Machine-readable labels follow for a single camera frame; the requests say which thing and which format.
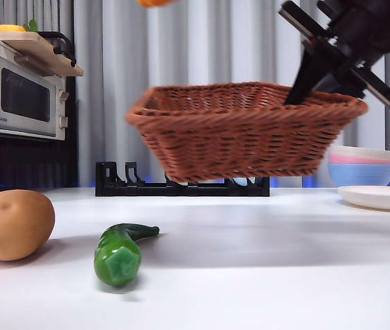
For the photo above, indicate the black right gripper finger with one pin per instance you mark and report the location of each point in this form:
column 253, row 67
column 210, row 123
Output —
column 346, row 84
column 304, row 79

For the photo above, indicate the brown wicker basket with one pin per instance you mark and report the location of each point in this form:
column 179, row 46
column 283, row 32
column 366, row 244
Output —
column 232, row 137

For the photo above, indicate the orange yellow corn cob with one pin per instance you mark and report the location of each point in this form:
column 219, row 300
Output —
column 157, row 2

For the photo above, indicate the green cucumber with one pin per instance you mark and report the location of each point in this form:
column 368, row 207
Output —
column 113, row 261

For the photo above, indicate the brown potato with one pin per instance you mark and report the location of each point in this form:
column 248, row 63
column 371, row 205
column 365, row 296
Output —
column 9, row 223

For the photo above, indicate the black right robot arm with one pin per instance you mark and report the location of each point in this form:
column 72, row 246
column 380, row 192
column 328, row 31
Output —
column 387, row 27

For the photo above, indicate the beige bowl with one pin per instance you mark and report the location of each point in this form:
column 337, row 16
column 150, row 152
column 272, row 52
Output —
column 366, row 152

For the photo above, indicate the pink bowl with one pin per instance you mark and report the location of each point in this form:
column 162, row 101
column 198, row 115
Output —
column 359, row 159

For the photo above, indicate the blue bowl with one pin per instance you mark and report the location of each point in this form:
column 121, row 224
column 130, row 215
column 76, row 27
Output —
column 361, row 173

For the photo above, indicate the grey pleated curtain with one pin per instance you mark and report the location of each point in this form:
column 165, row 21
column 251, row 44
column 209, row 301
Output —
column 215, row 44

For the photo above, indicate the white plate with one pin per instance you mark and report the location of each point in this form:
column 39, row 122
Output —
column 380, row 197

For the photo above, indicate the black dish rack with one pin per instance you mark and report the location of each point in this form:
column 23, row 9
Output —
column 112, row 190

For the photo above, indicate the wooden cutting board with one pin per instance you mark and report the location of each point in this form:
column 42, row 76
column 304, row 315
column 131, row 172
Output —
column 41, row 51

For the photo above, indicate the green leaf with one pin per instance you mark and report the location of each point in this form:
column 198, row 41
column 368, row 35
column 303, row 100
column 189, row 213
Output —
column 32, row 25

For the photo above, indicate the beige toaster oven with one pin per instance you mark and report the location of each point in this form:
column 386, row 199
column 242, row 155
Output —
column 26, row 96

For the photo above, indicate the yellow fruit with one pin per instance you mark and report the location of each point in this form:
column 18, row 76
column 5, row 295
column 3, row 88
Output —
column 10, row 28

